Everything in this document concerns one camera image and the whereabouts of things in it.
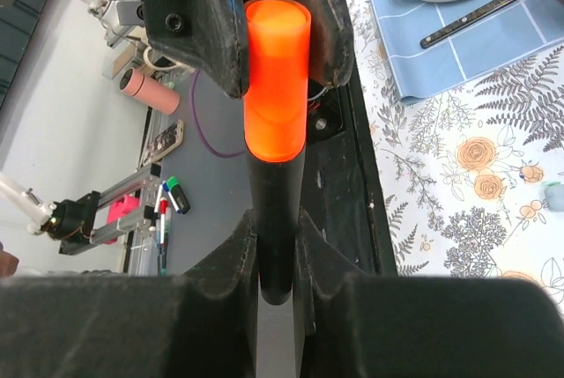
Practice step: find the black handled knife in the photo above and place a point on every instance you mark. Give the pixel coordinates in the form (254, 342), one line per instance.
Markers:
(463, 22)

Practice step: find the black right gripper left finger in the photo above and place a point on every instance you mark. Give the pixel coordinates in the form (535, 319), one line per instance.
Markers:
(201, 323)

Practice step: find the black orange highlighter marker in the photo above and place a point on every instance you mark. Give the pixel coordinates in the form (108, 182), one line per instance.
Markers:
(275, 189)

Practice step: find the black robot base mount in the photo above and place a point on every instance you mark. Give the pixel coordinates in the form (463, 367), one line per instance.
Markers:
(341, 188)

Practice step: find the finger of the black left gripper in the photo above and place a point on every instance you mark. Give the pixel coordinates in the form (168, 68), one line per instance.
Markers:
(332, 42)
(209, 35)

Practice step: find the light blue highlighter marker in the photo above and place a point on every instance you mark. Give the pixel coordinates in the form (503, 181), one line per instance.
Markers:
(554, 196)

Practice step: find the pink cylinder tube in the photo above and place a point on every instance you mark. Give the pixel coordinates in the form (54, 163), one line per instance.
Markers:
(149, 91)

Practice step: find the red cap whiteboard marker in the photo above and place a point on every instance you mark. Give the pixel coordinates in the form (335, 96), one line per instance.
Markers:
(164, 228)

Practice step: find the patterned smartphone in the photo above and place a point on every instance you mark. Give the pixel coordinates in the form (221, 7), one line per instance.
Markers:
(167, 141)

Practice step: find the light blue checkered cloth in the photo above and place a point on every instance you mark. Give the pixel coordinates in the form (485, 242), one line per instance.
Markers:
(521, 29)

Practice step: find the orange highlighter cap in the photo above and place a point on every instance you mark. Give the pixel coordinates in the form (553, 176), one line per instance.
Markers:
(275, 105)

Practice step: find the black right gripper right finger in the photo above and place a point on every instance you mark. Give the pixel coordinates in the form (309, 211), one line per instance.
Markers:
(348, 323)

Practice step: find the green cap marker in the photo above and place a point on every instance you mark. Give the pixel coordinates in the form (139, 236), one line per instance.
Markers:
(177, 195)

